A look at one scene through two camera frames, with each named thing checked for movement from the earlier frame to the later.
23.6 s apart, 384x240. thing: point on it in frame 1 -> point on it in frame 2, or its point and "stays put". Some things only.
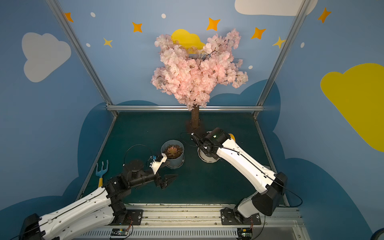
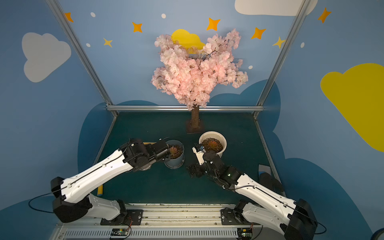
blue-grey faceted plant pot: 174,150 stays put
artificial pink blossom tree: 190,77 stays put
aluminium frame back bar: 179,107 stays put
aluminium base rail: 201,221 stays put
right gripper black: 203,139 -> 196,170
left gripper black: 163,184 -> 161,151
